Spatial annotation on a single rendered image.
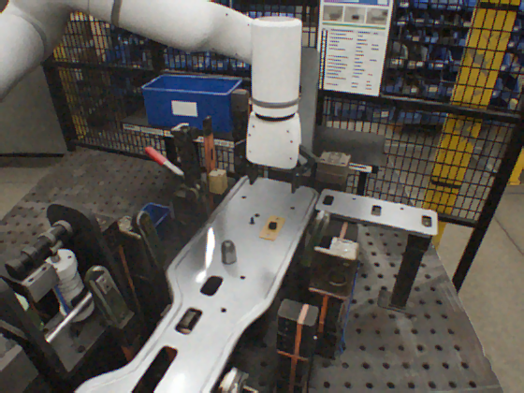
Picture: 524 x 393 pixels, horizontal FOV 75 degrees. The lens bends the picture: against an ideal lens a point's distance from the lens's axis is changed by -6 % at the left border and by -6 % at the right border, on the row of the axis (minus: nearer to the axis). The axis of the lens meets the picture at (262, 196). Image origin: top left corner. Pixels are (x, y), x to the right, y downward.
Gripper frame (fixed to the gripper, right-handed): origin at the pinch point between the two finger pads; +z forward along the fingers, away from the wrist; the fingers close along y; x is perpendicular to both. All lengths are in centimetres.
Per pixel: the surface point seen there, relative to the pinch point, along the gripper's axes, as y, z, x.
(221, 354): 2.9, 12.6, -32.6
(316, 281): 12.7, 16.6, -8.2
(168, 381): -2.3, 12.3, -39.8
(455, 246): 75, 112, 139
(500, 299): 98, 112, 101
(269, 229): -0.3, 12.0, -1.2
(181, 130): -20.1, -9.0, -1.2
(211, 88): -41, 0, 52
